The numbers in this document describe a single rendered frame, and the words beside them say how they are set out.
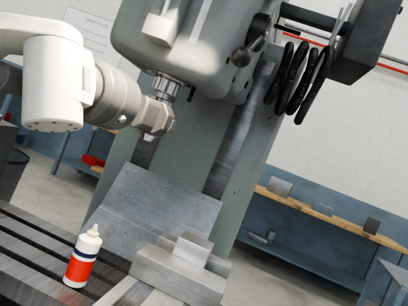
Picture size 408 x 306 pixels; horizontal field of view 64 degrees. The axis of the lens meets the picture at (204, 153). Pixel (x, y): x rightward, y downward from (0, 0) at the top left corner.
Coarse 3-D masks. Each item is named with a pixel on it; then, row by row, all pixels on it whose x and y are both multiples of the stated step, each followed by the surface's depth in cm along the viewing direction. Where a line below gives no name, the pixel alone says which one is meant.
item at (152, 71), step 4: (148, 68) 57; (148, 72) 59; (152, 72) 57; (156, 72) 56; (160, 72) 55; (164, 72) 55; (164, 76) 56; (168, 76) 55; (172, 76) 55; (172, 80) 57; (176, 80) 56; (180, 80) 56; (180, 84) 58; (184, 84) 57; (188, 84) 58; (184, 88) 61; (188, 88) 59
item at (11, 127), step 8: (0, 120) 68; (0, 128) 67; (8, 128) 69; (16, 128) 71; (0, 136) 67; (8, 136) 70; (16, 136) 72; (0, 144) 68; (8, 144) 71; (0, 152) 69; (8, 152) 72; (0, 160) 70; (0, 168) 71; (0, 176) 72
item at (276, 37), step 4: (284, 0) 89; (288, 0) 101; (280, 20) 99; (284, 20) 115; (280, 24) 108; (284, 24) 123; (276, 32) 101; (280, 32) 121; (272, 36) 96; (276, 36) 107; (280, 36) 129; (272, 40) 101; (276, 40) 112; (280, 40) 137
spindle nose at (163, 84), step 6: (156, 78) 58; (162, 78) 57; (156, 84) 58; (162, 84) 57; (168, 84) 57; (174, 84) 58; (162, 90) 57; (168, 90) 58; (174, 90) 58; (174, 96) 59
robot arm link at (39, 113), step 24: (24, 48) 37; (48, 48) 36; (72, 48) 38; (0, 72) 38; (24, 72) 36; (48, 72) 35; (72, 72) 37; (96, 72) 41; (24, 96) 36; (48, 96) 35; (72, 96) 37; (96, 96) 41; (120, 96) 44; (24, 120) 35; (48, 120) 35; (72, 120) 36; (96, 120) 43
